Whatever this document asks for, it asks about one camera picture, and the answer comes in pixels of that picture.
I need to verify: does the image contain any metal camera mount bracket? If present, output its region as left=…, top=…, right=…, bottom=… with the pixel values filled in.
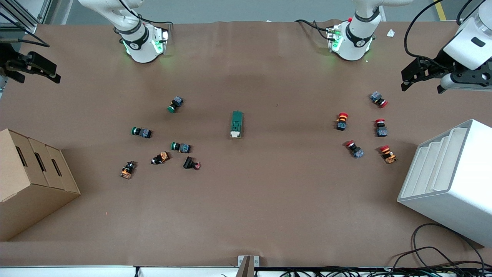
left=235, top=255, right=260, bottom=277

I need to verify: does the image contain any black looped cable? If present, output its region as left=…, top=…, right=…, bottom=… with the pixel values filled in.
left=384, top=223, right=487, bottom=270

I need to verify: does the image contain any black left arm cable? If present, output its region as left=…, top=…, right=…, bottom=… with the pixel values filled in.
left=404, top=0, right=475, bottom=68

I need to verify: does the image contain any red mushroom button orange block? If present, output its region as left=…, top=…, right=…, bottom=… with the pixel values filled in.
left=379, top=145, right=397, bottom=164

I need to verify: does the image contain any black cable bundle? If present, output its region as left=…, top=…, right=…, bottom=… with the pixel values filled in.
left=277, top=262, right=492, bottom=277

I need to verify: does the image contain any green load switch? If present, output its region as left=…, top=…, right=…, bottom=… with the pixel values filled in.
left=230, top=111, right=244, bottom=139

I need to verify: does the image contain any black selector orange block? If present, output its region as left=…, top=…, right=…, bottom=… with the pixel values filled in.
left=120, top=161, right=137, bottom=180

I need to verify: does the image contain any white table edge rail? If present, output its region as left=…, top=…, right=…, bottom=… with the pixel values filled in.
left=0, top=265, right=239, bottom=277

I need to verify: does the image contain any white slotted bin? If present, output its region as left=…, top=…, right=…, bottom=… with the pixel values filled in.
left=397, top=119, right=492, bottom=247

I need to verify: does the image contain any brown cardboard box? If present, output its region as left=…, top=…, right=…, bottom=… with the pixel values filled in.
left=0, top=128, right=81, bottom=242

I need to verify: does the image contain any green push button grey block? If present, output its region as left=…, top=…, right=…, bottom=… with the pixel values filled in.
left=131, top=126, right=153, bottom=139
left=170, top=141, right=191, bottom=154
left=167, top=96, right=184, bottom=113

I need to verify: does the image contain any brown table cover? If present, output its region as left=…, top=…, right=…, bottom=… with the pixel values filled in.
left=0, top=19, right=492, bottom=268

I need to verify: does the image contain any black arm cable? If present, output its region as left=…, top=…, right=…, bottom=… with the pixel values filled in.
left=404, top=0, right=475, bottom=68
left=0, top=12, right=50, bottom=48

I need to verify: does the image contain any black base cable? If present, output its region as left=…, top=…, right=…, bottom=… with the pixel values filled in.
left=295, top=19, right=335, bottom=39
left=136, top=15, right=173, bottom=27

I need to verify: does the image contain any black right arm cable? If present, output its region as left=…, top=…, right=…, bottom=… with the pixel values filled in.
left=0, top=12, right=50, bottom=48

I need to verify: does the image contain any metal base box green light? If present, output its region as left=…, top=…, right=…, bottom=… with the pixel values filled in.
left=153, top=26, right=170, bottom=55
left=326, top=24, right=342, bottom=53

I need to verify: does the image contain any aluminium frame profile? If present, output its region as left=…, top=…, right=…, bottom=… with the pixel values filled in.
left=0, top=0, right=53, bottom=34

